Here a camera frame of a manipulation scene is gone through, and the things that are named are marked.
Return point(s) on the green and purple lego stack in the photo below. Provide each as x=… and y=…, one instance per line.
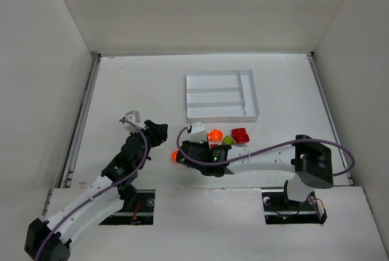
x=228, y=140

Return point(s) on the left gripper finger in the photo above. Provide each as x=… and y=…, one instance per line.
x=151, y=130
x=160, y=133

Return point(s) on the orange flower lego piece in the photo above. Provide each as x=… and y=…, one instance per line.
x=215, y=136

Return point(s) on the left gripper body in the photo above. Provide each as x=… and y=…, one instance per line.
x=152, y=133

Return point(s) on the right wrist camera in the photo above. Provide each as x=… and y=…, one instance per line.
x=197, y=133

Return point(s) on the white divided sorting tray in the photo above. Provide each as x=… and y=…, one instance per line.
x=222, y=96

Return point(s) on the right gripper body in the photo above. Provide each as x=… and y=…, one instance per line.
x=188, y=154

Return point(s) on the orange round lego piece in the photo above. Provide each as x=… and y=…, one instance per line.
x=175, y=156

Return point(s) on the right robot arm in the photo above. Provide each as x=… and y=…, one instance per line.
x=306, y=159

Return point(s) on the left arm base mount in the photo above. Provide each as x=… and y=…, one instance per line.
x=140, y=213

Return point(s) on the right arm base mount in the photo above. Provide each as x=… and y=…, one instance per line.
x=280, y=210

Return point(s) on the large red lego block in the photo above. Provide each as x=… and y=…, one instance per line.
x=240, y=136

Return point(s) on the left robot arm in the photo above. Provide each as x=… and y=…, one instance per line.
x=55, y=237

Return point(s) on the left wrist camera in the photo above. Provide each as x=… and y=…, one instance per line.
x=133, y=117

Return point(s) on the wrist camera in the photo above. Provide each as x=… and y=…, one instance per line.
x=133, y=117
x=197, y=133

